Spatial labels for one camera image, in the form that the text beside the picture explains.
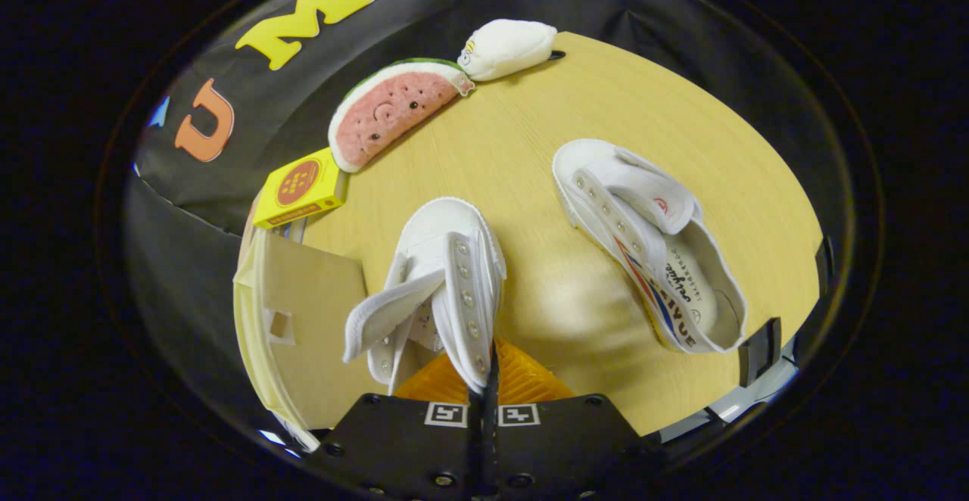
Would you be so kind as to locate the yellow book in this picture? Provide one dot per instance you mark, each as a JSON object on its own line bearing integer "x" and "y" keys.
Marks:
{"x": 303, "y": 183}

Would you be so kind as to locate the blue and white book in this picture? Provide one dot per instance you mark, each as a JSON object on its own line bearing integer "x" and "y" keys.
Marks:
{"x": 291, "y": 230}

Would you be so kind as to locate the black table bracket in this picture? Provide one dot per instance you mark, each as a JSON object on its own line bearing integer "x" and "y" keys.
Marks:
{"x": 824, "y": 266}
{"x": 759, "y": 351}

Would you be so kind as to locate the white plush toy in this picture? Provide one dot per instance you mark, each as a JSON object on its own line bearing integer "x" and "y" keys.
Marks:
{"x": 507, "y": 47}

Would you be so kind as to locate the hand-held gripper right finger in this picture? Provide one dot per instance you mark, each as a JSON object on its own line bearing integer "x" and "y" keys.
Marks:
{"x": 560, "y": 448}

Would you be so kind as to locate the beige storage box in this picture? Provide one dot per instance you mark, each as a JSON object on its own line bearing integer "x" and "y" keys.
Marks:
{"x": 318, "y": 312}

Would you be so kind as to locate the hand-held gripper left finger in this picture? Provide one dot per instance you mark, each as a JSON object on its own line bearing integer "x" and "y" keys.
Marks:
{"x": 401, "y": 448}

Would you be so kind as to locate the watermelon slice plush toy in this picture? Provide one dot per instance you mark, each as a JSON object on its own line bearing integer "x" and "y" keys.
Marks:
{"x": 386, "y": 111}

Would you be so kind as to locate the white canvas shoe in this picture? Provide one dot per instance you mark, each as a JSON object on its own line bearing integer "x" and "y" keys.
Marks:
{"x": 606, "y": 175}
{"x": 447, "y": 244}

